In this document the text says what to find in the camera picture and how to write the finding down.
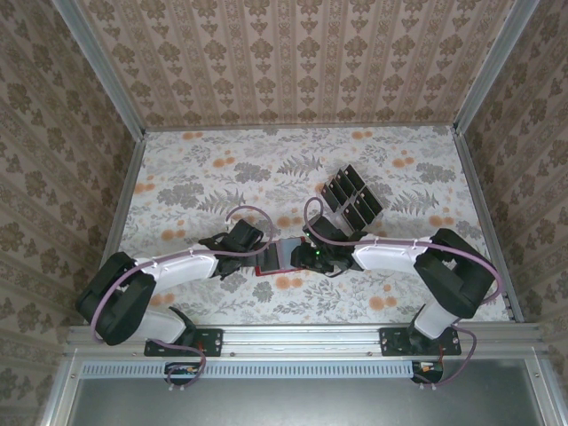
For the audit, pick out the red card holder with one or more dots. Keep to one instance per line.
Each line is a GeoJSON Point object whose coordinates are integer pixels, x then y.
{"type": "Point", "coordinates": [284, 255]}

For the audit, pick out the black stepped card rack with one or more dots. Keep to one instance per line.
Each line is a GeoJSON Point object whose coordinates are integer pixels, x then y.
{"type": "Point", "coordinates": [355, 195]}

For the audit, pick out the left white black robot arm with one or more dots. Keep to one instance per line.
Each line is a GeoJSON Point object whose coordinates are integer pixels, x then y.
{"type": "Point", "coordinates": [177, 268]}

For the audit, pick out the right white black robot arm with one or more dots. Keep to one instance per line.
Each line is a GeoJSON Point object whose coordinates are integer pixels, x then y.
{"type": "Point", "coordinates": [390, 255]}

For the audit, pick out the black power connector box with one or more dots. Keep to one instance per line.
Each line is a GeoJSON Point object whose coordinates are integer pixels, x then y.
{"type": "Point", "coordinates": [182, 369]}
{"type": "Point", "coordinates": [427, 369]}

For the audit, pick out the grey metal panel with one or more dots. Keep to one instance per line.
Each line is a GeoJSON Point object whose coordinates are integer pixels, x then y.
{"type": "Point", "coordinates": [288, 404]}

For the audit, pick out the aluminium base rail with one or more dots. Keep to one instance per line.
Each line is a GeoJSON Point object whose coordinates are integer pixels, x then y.
{"type": "Point", "coordinates": [302, 339]}

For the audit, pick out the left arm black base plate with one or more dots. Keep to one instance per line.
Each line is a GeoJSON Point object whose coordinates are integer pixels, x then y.
{"type": "Point", "coordinates": [208, 341]}

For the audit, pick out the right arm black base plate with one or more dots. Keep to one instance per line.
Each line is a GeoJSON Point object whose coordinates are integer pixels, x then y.
{"type": "Point", "coordinates": [392, 341]}

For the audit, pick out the aluminium side rail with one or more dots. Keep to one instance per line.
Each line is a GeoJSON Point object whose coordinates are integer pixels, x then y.
{"type": "Point", "coordinates": [126, 199]}
{"type": "Point", "coordinates": [483, 213]}

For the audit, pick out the aluminium frame post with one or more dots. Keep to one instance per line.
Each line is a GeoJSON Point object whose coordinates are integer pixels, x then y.
{"type": "Point", "coordinates": [102, 71]}
{"type": "Point", "coordinates": [492, 66]}

